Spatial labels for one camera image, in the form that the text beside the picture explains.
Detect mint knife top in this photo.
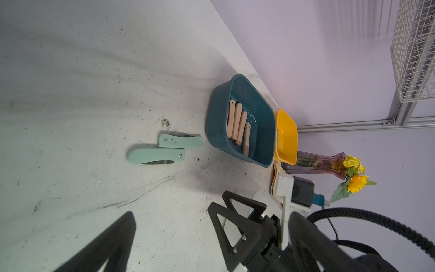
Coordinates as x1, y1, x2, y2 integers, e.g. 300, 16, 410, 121
157, 133, 203, 149

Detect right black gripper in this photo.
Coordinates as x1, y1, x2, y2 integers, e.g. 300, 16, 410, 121
208, 190, 296, 272

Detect pink knife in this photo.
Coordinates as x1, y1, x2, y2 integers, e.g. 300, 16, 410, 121
235, 111, 248, 146
242, 122, 251, 157
231, 103, 242, 140
227, 99, 236, 139

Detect white wire wall basket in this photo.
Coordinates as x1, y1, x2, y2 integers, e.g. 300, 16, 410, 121
391, 0, 435, 103

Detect yellow storage box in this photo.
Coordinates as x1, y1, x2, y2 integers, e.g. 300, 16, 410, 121
274, 108, 298, 165

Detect aluminium frame struts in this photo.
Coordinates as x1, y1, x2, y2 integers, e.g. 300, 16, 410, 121
298, 102, 435, 133

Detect pink knife top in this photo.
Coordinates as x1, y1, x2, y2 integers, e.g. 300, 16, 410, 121
227, 99, 236, 139

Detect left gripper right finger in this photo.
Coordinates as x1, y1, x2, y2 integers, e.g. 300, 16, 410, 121
288, 211, 369, 272

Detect purple glass vase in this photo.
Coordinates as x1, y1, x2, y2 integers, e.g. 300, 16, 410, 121
281, 151, 346, 180

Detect white green work glove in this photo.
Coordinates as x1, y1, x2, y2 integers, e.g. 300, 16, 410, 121
270, 161, 285, 196

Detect yellow sunflower bouquet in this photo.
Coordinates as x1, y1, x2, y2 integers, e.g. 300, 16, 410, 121
329, 155, 377, 203

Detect mint knife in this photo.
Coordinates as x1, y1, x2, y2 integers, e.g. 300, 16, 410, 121
157, 133, 203, 149
126, 147, 185, 165

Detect dark teal storage box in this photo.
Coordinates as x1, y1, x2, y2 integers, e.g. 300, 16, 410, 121
205, 74, 276, 168

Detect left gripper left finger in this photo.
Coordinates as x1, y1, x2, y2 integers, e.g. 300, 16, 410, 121
56, 211, 137, 272

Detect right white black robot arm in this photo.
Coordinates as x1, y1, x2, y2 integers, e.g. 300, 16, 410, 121
208, 191, 435, 272

